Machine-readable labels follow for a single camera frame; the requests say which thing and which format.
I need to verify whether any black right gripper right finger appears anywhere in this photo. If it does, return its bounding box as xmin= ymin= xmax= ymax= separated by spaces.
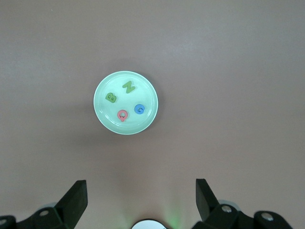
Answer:
xmin=192 ymin=178 xmax=297 ymax=229

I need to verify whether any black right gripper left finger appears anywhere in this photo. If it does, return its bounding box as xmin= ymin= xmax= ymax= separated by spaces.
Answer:
xmin=0 ymin=180 xmax=88 ymax=229

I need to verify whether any red foam letter Q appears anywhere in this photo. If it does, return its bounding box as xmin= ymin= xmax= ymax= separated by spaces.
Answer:
xmin=117 ymin=109 xmax=129 ymax=122

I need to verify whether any green foam letter B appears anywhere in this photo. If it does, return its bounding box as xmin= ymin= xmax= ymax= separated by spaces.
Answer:
xmin=104 ymin=93 xmax=117 ymax=104

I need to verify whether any green foam letter N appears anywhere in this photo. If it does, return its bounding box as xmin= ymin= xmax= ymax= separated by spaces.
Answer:
xmin=122 ymin=81 xmax=136 ymax=94

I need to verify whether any pale green plate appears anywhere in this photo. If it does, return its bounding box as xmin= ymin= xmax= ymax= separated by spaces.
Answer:
xmin=93 ymin=71 xmax=159 ymax=135

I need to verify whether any brown table cover mat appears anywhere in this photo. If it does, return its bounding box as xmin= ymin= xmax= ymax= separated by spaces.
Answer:
xmin=0 ymin=0 xmax=305 ymax=229

